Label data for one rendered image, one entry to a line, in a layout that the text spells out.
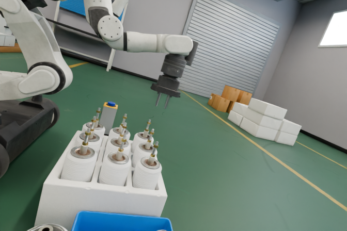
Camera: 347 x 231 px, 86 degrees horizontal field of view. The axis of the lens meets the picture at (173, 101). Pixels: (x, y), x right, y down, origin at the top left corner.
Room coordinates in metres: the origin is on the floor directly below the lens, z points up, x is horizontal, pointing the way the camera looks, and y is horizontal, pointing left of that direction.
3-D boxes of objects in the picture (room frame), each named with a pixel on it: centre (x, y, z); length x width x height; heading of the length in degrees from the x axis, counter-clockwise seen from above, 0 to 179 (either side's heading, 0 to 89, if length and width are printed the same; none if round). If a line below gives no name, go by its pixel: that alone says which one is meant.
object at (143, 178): (0.64, 0.01, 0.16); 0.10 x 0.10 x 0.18
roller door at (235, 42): (6.31, -1.14, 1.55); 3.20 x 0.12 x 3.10; 107
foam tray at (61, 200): (0.72, 0.16, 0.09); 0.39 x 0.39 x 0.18; 17
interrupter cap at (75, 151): (0.57, 0.23, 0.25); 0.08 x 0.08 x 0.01
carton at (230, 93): (4.39, -1.22, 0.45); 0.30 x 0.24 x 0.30; 19
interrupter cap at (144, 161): (0.64, 0.01, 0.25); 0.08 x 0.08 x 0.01
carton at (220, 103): (4.34, -1.07, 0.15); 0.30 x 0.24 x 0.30; 16
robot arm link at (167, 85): (0.75, 0.04, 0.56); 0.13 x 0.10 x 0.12; 99
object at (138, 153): (0.75, 0.04, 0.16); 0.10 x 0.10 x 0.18
